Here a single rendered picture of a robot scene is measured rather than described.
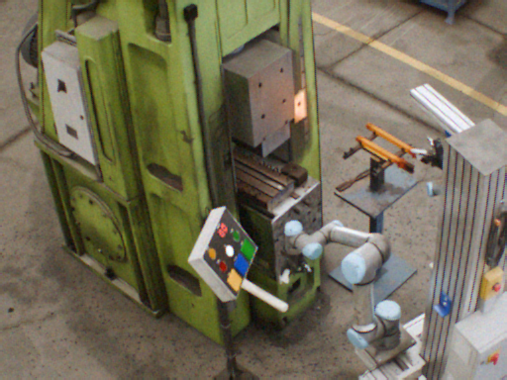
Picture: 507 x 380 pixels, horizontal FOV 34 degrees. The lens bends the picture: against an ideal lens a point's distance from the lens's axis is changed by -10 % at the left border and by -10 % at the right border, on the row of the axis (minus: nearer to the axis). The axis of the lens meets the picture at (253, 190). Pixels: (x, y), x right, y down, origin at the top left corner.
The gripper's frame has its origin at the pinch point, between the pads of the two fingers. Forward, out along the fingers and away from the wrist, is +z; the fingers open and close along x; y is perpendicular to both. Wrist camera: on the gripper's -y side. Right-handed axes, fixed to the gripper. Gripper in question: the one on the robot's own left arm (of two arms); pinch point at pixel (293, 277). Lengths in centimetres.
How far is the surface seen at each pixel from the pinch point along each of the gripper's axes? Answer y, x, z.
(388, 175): -52, 93, 21
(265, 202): -47.1, 12.7, -4.6
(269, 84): -49, 21, -72
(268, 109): -48, 19, -59
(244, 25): -63, 18, -99
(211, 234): -21.5, -28.6, -26.5
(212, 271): -7.6, -36.4, -18.7
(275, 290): -41, 11, 55
